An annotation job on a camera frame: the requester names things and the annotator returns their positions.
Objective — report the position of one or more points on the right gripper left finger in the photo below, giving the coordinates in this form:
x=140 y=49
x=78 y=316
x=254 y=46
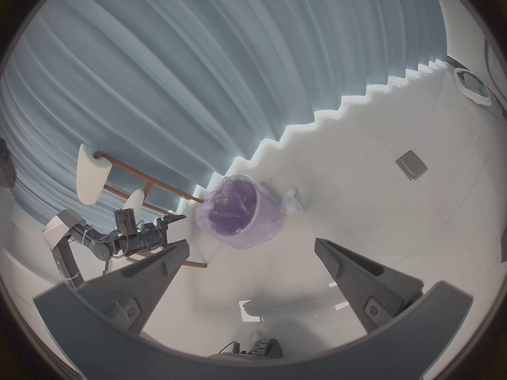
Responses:
x=134 y=287

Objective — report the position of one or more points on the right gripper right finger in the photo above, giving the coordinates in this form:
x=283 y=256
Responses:
x=368 y=287

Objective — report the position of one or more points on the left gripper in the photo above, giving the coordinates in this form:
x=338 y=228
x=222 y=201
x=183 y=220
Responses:
x=150 y=242

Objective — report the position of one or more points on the purple plastic bag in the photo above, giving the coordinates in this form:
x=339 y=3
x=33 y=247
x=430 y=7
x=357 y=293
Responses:
x=233 y=212

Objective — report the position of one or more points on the white plastic wrapper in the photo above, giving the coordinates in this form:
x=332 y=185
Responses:
x=294 y=202

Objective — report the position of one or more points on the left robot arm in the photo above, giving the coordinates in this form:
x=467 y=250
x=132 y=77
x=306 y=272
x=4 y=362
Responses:
x=63 y=228

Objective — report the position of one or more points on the white trash bin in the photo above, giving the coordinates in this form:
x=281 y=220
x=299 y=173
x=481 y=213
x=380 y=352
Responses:
x=265 y=216

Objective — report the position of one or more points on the white cushioned wooden chair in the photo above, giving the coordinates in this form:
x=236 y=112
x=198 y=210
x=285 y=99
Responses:
x=93 y=172

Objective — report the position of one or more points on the pale blue curtain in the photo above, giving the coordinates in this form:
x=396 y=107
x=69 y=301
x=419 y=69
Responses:
x=178 y=73

